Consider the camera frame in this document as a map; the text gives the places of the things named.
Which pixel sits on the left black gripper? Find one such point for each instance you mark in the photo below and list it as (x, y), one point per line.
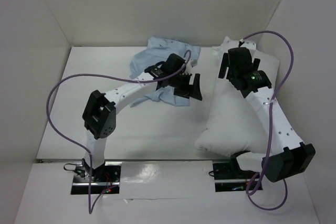
(188, 90)

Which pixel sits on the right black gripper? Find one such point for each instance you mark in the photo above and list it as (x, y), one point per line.
(224, 65)

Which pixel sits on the light blue pillowcase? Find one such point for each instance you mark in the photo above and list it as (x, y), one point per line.
(158, 50)

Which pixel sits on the white pillow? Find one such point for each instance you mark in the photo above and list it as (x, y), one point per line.
(233, 125)

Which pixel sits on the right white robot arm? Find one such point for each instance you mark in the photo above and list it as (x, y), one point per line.
(287, 154)

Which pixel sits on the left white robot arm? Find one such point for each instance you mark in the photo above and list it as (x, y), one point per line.
(102, 108)

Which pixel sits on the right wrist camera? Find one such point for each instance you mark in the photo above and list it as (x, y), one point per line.
(249, 44)

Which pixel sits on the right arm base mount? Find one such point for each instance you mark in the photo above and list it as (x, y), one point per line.
(227, 178)

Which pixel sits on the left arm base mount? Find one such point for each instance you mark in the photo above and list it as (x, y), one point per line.
(107, 180)

